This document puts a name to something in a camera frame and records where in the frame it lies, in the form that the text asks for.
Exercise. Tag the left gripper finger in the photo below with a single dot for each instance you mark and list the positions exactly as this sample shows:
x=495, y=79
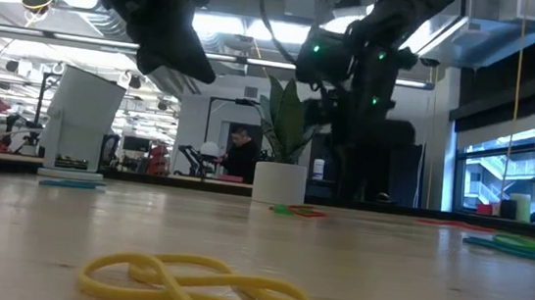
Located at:
x=173, y=52

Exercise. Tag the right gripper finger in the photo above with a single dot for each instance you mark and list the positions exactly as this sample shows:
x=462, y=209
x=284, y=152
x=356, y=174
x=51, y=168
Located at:
x=374, y=170
x=356, y=168

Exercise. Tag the background black robot arm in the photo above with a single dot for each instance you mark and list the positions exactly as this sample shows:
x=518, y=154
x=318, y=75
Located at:
x=193, y=157

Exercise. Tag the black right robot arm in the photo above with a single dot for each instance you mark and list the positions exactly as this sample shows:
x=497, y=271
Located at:
x=408, y=16

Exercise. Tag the blue rubber band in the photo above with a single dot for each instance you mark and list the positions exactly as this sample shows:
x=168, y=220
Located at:
x=504, y=248
x=72, y=184

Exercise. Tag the yellow rubber band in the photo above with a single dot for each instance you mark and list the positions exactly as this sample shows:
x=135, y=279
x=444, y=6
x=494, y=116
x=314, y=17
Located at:
x=111, y=293

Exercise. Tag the black computer mouse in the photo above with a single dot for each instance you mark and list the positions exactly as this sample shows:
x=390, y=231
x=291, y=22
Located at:
x=383, y=198

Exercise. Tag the black cabinet panels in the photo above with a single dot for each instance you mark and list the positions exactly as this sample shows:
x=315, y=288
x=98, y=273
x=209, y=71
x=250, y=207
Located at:
x=407, y=178

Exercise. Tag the white wipes canister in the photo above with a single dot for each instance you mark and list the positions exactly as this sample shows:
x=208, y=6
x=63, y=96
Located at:
x=318, y=169

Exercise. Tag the snake plant in white pot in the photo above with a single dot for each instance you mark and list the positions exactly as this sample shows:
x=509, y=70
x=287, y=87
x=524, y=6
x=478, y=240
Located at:
x=279, y=183

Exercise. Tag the long LED light bar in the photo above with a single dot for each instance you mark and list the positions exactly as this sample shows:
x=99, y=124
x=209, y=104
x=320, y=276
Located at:
x=86, y=40

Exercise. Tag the white dome lamp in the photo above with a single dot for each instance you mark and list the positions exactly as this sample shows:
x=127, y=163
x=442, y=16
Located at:
x=209, y=148

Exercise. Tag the red equipment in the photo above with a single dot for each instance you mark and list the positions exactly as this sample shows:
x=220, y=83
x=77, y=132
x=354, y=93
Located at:
x=158, y=159

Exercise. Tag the white cylindrical container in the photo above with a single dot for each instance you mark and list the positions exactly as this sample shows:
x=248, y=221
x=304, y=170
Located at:
x=83, y=117

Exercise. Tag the person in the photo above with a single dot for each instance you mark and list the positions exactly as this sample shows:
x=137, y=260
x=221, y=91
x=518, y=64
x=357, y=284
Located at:
x=244, y=162

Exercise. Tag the small red box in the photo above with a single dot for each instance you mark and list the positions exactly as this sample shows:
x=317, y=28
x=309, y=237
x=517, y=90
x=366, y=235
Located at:
x=484, y=209

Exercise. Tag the round ceiling sensor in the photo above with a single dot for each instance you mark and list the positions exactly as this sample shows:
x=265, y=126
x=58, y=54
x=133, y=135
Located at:
x=38, y=0

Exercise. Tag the pink flat item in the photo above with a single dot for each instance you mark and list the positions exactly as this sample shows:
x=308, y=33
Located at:
x=230, y=178

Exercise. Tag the black cup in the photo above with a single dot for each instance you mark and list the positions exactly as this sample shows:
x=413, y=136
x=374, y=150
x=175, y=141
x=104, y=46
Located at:
x=507, y=210

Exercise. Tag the pale green cylinder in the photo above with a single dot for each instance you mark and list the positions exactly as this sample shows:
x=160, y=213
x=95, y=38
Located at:
x=520, y=209

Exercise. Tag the clear acrylic stand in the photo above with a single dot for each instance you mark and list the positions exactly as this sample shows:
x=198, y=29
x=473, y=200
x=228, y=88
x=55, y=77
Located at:
x=70, y=175

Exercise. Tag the dome security camera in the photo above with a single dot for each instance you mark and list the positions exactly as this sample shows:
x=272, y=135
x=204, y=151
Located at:
x=429, y=62

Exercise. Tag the black aluminium table frame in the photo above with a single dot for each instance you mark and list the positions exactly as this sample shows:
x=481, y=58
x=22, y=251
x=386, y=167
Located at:
x=171, y=180

